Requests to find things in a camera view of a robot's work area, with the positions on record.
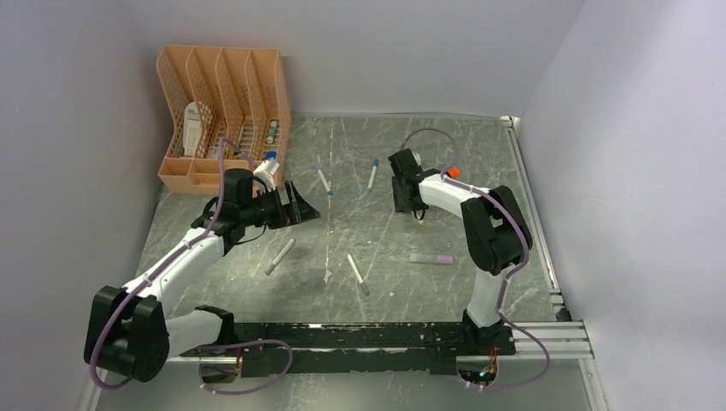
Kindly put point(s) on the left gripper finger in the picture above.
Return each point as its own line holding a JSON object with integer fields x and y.
{"x": 308, "y": 212}
{"x": 292, "y": 215}

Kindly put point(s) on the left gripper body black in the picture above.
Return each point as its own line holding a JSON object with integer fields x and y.
{"x": 265, "y": 209}

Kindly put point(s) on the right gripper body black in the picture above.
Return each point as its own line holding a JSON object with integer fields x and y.
{"x": 401, "y": 205}

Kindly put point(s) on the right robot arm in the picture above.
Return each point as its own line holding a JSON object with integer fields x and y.
{"x": 497, "y": 237}

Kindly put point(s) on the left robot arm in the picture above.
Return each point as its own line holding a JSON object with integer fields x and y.
{"x": 128, "y": 332}

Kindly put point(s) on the white pen teal cap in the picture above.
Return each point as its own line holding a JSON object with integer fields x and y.
{"x": 373, "y": 175}

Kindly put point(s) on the white pen blue cap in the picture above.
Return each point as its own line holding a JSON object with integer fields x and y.
{"x": 324, "y": 180}

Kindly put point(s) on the white pen grey cap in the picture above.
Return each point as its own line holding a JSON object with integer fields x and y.
{"x": 359, "y": 278}

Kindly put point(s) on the black orange highlighter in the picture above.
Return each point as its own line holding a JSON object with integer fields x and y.
{"x": 452, "y": 173}

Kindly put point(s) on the green white tube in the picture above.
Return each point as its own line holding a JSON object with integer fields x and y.
{"x": 272, "y": 132}

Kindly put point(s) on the white packet in organizer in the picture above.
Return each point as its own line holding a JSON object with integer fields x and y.
{"x": 192, "y": 129}

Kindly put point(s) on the orange file organizer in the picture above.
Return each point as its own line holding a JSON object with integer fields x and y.
{"x": 238, "y": 91}

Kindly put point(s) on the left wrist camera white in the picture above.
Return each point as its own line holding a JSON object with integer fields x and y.
{"x": 266, "y": 172}

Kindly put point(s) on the black base frame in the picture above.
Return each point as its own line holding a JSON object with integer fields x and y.
{"x": 434, "y": 347}

